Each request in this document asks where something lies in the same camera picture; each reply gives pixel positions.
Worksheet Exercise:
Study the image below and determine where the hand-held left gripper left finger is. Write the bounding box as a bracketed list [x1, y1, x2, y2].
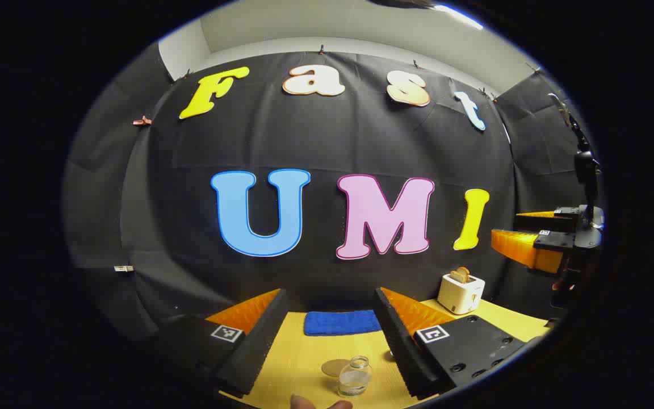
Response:
[145, 289, 289, 398]

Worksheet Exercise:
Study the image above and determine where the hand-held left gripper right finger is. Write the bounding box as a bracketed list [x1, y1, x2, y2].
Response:
[374, 287, 543, 400]

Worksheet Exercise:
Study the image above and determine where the clear water bottle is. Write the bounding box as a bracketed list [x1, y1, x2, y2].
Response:
[337, 356, 373, 397]

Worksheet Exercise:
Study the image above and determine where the blue towel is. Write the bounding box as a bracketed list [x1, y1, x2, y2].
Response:
[304, 310, 383, 337]

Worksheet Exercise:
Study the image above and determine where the white toaster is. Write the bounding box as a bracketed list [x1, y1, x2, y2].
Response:
[437, 273, 485, 315]

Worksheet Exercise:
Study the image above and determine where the black backdrop cloth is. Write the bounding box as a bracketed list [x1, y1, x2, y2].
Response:
[63, 51, 594, 341]

